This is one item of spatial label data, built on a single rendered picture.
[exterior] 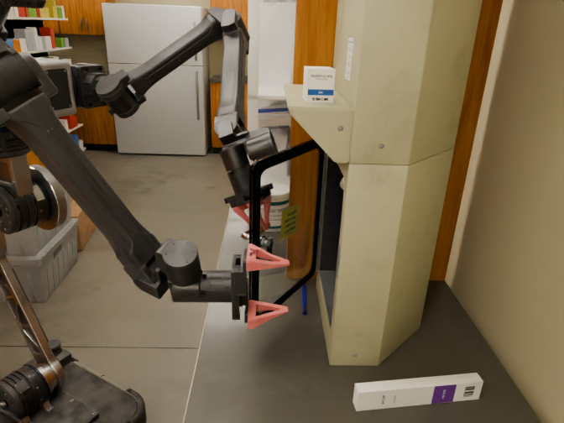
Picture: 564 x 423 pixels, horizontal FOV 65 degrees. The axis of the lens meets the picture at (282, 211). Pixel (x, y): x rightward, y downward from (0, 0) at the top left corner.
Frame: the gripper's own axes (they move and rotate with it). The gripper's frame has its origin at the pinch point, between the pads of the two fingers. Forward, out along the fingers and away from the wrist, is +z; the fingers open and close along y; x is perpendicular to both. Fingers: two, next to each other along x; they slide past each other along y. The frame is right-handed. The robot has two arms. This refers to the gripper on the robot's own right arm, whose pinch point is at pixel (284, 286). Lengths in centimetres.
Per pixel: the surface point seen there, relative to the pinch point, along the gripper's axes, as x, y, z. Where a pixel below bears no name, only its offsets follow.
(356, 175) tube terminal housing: 9.5, 18.0, 13.2
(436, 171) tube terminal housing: 18.5, 16.4, 31.4
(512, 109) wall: 37, 26, 55
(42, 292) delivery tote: 166, -108, -142
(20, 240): 164, -72, -147
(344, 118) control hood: 9.3, 28.5, 10.2
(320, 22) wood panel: 46, 45, 9
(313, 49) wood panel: 46, 39, 7
